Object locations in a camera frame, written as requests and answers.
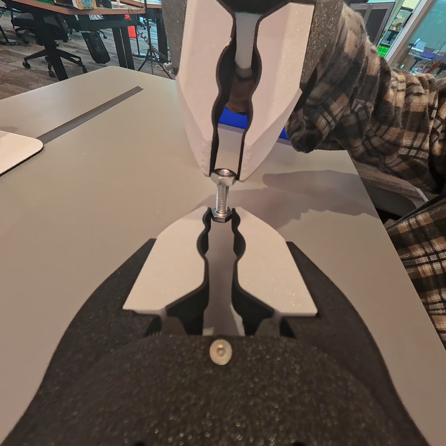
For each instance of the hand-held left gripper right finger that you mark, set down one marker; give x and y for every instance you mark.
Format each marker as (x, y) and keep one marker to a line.
(275, 271)

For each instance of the black tripod light stand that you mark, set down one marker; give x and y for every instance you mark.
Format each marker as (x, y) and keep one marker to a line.
(150, 35)

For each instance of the person's right hand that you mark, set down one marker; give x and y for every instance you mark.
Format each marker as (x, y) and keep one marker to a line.
(238, 92)

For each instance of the black office chair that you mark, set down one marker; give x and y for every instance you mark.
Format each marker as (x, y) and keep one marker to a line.
(48, 43)

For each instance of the white document stand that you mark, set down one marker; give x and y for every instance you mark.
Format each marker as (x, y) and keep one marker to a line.
(14, 149)

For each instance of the silver hex nut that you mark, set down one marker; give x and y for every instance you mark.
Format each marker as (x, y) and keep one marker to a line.
(220, 216)

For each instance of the grey cabinet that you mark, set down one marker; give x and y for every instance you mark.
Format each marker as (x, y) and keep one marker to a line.
(374, 24)

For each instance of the silver hex bolt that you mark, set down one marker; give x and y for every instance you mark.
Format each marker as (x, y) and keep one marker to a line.
(222, 197)

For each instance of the blue plastic bin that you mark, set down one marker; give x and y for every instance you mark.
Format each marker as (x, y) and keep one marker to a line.
(231, 116)

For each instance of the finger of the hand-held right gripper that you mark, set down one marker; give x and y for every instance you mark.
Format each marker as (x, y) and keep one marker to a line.
(198, 76)
(282, 69)

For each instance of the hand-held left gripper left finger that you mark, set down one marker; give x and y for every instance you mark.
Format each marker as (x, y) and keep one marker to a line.
(163, 268)

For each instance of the person's torso plaid shirt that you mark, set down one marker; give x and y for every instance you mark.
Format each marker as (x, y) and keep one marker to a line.
(421, 264)

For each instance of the person's right forearm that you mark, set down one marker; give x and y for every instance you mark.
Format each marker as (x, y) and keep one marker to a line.
(366, 115)

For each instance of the wooden desk black legs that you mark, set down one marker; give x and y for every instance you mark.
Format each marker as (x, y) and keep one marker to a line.
(124, 48)

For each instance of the black bag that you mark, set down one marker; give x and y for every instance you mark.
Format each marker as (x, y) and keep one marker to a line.
(94, 45)

